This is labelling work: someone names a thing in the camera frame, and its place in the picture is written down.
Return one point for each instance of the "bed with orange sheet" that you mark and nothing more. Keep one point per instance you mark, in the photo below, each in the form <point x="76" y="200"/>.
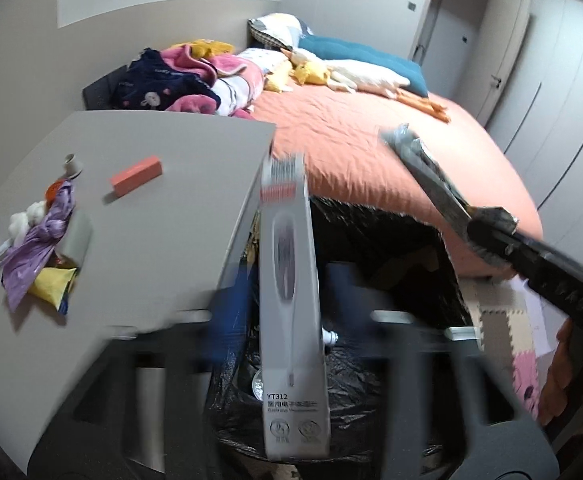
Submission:
<point x="371" y="160"/>

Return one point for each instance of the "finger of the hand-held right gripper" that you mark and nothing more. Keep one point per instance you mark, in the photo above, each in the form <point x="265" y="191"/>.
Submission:
<point x="494" y="242"/>

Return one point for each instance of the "person's right hand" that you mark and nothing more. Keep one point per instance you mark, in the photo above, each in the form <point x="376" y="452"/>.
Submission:
<point x="554" y="375"/>

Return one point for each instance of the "small white bottle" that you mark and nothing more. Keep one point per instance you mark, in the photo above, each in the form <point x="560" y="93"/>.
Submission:
<point x="329" y="338"/>

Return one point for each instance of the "silver foil packet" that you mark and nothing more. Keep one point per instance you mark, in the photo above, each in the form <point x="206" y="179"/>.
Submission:
<point x="431" y="170"/>

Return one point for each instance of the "yellow garment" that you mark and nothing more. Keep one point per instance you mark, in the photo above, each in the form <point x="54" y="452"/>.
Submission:
<point x="211" y="47"/>

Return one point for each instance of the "small grey box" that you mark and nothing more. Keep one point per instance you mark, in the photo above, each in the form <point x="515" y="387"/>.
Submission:
<point x="76" y="240"/>

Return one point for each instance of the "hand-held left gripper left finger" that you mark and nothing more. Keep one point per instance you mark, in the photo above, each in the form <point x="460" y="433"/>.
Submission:
<point x="234" y="305"/>

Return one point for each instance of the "checkered patterned pillow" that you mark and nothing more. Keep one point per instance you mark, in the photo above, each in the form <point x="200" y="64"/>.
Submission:
<point x="276" y="30"/>

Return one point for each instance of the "pastel foam floor mat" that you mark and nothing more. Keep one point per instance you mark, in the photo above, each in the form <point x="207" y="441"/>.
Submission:
<point x="496" y="325"/>

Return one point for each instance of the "white room door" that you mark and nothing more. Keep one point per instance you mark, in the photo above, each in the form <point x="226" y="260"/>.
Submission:
<point x="501" y="35"/>

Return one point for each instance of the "purple plastic wrapper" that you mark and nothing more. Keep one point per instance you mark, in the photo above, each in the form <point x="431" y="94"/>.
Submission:
<point x="36" y="245"/>

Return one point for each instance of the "small orange box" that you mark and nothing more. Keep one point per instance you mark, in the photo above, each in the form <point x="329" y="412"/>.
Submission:
<point x="136" y="175"/>

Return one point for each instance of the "white foam piece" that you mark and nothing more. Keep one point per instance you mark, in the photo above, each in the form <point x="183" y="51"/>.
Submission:
<point x="26" y="217"/>

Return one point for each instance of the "black panel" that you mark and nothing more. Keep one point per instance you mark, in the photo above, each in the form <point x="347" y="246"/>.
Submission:
<point x="99" y="92"/>

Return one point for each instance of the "white cardboard box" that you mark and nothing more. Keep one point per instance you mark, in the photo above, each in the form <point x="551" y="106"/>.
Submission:
<point x="291" y="310"/>

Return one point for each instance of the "white goose plush toy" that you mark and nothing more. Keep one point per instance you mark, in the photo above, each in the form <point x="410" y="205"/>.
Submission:
<point x="371" y="75"/>

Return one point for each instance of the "black trash bag bin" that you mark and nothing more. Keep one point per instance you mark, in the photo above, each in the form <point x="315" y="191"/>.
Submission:
<point x="396" y="240"/>

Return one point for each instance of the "small grey cap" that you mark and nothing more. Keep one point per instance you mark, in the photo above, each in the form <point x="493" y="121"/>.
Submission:
<point x="71" y="165"/>

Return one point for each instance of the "yellow plush toy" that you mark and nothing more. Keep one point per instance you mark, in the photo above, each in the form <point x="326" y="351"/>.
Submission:
<point x="309" y="72"/>

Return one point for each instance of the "white wardrobe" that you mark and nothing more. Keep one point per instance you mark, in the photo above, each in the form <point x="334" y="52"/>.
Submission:
<point x="561" y="85"/>

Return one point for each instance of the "yellow snack packet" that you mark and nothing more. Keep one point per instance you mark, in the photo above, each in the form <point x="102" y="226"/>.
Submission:
<point x="51" y="282"/>

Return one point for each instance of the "teal cushion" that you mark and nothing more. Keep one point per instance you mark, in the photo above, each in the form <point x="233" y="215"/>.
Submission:
<point x="366" y="55"/>

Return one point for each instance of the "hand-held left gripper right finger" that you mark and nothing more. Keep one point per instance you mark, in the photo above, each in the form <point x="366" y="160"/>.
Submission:
<point x="401" y="360"/>

